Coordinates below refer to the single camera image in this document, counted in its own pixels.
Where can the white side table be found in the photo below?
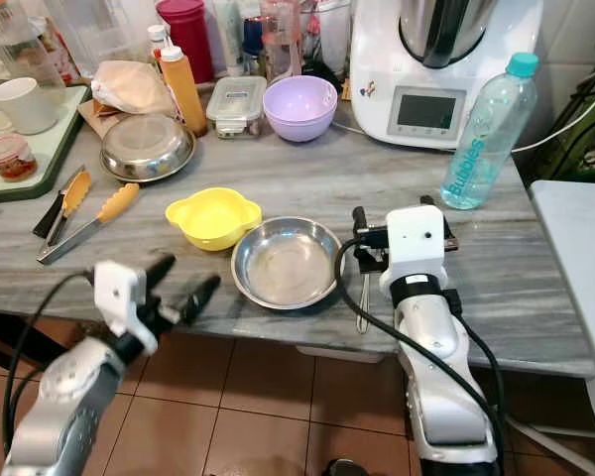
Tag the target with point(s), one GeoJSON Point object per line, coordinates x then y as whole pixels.
{"type": "Point", "coordinates": [580, 258]}

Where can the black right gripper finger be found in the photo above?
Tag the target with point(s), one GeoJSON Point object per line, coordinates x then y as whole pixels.
{"type": "Point", "coordinates": [359, 223]}
{"type": "Point", "coordinates": [427, 202]}

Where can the large clear glass jar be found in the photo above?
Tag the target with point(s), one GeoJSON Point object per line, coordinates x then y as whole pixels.
{"type": "Point", "coordinates": [12, 35]}

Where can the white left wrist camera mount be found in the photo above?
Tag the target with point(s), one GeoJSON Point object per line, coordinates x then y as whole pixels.
{"type": "Point", "coordinates": [117, 296]}

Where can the orange squeeze sauce bottle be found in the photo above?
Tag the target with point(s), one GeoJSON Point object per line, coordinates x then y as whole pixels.
{"type": "Point", "coordinates": [184, 94]}

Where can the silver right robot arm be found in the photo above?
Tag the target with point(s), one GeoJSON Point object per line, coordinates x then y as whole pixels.
{"type": "Point", "coordinates": [441, 382]}

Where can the pale green tray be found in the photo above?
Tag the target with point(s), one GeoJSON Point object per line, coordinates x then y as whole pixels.
{"type": "Point", "coordinates": [59, 159]}

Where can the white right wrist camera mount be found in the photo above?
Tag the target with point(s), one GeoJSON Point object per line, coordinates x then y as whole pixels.
{"type": "Point", "coordinates": [415, 243]}

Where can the deep steel bowl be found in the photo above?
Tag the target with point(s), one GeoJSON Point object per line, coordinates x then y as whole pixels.
{"type": "Point", "coordinates": [286, 264]}

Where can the dark red canister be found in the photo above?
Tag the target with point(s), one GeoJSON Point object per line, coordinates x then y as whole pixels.
{"type": "Point", "coordinates": [186, 35]}

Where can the purple plastic bowl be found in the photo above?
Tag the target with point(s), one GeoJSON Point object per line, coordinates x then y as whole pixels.
{"type": "Point", "coordinates": [299, 107]}

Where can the small pink lidded jar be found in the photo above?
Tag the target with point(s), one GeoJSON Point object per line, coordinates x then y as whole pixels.
{"type": "Point", "coordinates": [10, 159]}

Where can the yellow plastic bowl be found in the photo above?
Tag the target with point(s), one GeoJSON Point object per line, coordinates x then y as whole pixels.
{"type": "Point", "coordinates": [213, 218]}

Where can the glass container with lid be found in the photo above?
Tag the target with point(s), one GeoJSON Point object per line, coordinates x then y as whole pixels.
{"type": "Point", "coordinates": [235, 104]}

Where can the shallow steel plate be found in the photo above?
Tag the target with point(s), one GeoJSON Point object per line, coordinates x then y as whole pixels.
{"type": "Point", "coordinates": [147, 149]}

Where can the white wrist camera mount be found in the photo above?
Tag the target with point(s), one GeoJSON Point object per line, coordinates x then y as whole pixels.
{"type": "Point", "coordinates": [415, 243]}
{"type": "Point", "coordinates": [117, 296]}

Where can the white ceramic mug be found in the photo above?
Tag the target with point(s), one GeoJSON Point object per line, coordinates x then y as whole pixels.
{"type": "Point", "coordinates": [28, 106]}

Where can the clear teal capped water bottle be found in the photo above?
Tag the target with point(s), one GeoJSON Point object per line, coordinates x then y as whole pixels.
{"type": "Point", "coordinates": [486, 139]}

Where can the white kitchen machine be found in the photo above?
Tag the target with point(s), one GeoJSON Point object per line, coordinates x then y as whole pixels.
{"type": "Point", "coordinates": [382, 69]}

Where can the pink clear bottle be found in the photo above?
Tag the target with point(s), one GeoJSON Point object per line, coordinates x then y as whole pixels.
{"type": "Point", "coordinates": [281, 40]}

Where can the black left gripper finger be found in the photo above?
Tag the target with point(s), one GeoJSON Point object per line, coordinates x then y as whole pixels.
{"type": "Point", "coordinates": [200, 297]}
{"type": "Point", "coordinates": [159, 270]}

